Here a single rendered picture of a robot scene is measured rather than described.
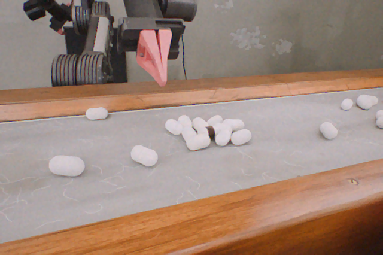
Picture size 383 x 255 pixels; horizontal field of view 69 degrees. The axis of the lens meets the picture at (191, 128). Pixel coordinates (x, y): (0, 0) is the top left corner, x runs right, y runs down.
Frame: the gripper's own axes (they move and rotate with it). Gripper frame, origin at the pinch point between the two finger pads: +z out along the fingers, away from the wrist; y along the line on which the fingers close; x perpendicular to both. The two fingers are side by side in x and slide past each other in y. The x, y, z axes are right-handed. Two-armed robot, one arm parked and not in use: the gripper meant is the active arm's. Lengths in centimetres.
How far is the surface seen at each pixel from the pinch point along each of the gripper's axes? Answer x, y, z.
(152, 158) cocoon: -1.9, -4.6, 12.8
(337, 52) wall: 98, 187, -91
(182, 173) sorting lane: -2.2, -1.5, 15.3
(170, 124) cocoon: 3.4, 0.6, 5.9
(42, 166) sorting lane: 2.1, -16.6, 10.1
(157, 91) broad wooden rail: 11.9, 2.6, -6.0
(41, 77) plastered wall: 164, -38, -131
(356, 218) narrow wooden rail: -10.8, 10.8, 25.0
